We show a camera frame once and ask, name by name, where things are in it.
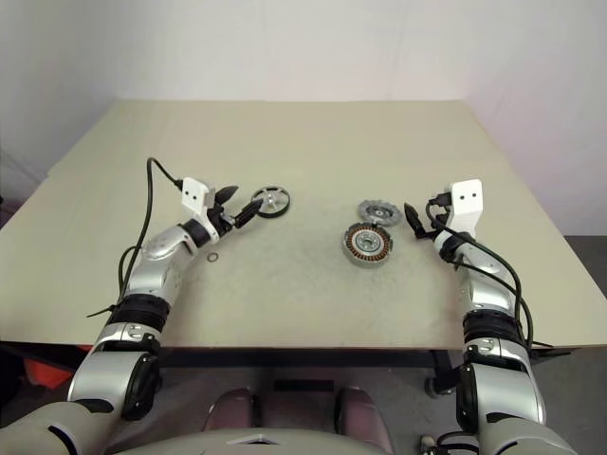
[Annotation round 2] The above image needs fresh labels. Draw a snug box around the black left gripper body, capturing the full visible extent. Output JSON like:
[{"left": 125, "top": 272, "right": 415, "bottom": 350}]
[{"left": 211, "top": 196, "right": 238, "bottom": 235}]

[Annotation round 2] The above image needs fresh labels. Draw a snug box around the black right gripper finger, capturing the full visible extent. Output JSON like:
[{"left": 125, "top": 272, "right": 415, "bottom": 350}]
[{"left": 403, "top": 202, "right": 425, "bottom": 240}]

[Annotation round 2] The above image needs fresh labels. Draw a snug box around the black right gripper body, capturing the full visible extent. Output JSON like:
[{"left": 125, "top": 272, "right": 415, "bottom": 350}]
[{"left": 419, "top": 211, "right": 451, "bottom": 244}]

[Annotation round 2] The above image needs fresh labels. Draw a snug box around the silver spoked rotor ring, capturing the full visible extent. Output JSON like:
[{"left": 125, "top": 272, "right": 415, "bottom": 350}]
[{"left": 249, "top": 186, "right": 291, "bottom": 220}]

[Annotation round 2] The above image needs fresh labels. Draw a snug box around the grey toothed gear disc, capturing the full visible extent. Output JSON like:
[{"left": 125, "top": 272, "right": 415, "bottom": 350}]
[{"left": 356, "top": 198, "right": 404, "bottom": 224}]

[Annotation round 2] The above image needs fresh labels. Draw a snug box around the copper-wound motor stator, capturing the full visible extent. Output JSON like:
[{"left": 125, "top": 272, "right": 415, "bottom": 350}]
[{"left": 340, "top": 221, "right": 395, "bottom": 270}]

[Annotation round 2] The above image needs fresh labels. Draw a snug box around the black flat bar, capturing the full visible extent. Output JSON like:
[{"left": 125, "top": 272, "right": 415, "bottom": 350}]
[{"left": 273, "top": 378, "right": 334, "bottom": 394}]

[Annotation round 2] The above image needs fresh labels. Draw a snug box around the dark maroon rounded shape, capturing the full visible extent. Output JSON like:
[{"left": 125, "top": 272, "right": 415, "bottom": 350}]
[
  {"left": 334, "top": 386, "right": 395, "bottom": 455},
  {"left": 203, "top": 387, "right": 262, "bottom": 433}
]

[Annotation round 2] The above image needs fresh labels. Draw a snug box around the grey robot torso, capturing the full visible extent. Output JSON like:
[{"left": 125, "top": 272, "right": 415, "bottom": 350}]
[{"left": 103, "top": 428, "right": 395, "bottom": 455}]

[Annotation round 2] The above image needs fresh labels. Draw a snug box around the orange floor object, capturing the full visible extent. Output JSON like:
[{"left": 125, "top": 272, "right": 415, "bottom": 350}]
[{"left": 22, "top": 357, "right": 78, "bottom": 391}]

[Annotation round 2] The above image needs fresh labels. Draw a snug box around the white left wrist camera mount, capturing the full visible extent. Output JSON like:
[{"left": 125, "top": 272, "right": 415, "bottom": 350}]
[{"left": 181, "top": 176, "right": 220, "bottom": 237}]

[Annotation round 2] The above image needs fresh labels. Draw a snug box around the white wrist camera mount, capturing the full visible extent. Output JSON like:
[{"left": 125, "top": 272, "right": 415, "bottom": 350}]
[
  {"left": 433, "top": 178, "right": 485, "bottom": 255},
  {"left": 181, "top": 176, "right": 220, "bottom": 237}
]

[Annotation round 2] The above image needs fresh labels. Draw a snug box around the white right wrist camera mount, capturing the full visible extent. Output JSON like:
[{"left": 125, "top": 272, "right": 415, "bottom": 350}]
[{"left": 433, "top": 178, "right": 485, "bottom": 255}]

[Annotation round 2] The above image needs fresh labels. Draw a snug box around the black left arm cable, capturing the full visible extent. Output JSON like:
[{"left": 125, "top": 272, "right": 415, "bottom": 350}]
[{"left": 117, "top": 156, "right": 186, "bottom": 304}]

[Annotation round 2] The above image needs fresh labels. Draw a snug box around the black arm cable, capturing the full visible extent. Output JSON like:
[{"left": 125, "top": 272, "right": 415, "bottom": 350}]
[
  {"left": 425, "top": 191, "right": 535, "bottom": 350},
  {"left": 117, "top": 156, "right": 186, "bottom": 304}
]

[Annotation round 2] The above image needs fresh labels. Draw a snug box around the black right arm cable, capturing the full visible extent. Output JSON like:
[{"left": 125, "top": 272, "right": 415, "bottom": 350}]
[{"left": 425, "top": 191, "right": 535, "bottom": 350}]

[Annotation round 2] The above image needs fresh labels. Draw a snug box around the black table frame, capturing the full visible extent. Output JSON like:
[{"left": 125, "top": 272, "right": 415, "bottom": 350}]
[{"left": 158, "top": 348, "right": 459, "bottom": 395}]

